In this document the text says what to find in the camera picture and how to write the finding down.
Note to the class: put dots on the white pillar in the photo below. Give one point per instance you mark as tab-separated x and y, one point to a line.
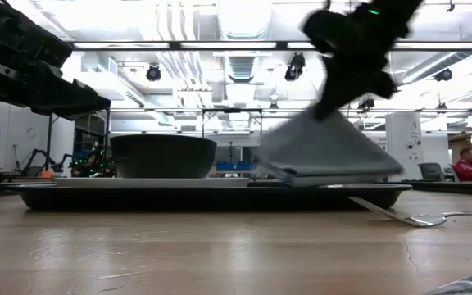
404	143

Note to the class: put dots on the black bowl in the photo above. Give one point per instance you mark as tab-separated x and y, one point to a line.
162	157

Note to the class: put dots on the blue box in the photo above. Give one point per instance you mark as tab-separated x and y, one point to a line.
234	166

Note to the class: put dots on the grey cloth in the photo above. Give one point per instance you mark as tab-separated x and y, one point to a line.
326	155

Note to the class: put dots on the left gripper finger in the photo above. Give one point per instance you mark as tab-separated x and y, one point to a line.
68	98

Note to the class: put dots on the black background robot arm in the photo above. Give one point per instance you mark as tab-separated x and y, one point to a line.
35	160

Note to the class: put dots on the black plastic tray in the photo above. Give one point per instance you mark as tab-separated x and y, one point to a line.
203	201

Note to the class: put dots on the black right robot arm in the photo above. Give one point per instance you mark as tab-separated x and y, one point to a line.
391	16

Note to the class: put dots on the grey office chair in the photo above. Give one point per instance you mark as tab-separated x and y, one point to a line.
430	172

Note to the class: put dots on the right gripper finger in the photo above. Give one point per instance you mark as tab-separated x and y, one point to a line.
329	106

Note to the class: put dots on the black background stand frame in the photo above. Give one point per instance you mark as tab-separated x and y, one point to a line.
232	110

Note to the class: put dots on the black hanging camera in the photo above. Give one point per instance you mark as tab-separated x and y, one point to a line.
294	69
153	73

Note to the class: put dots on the black aluminium table frame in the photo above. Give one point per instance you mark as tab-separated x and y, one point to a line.
457	188

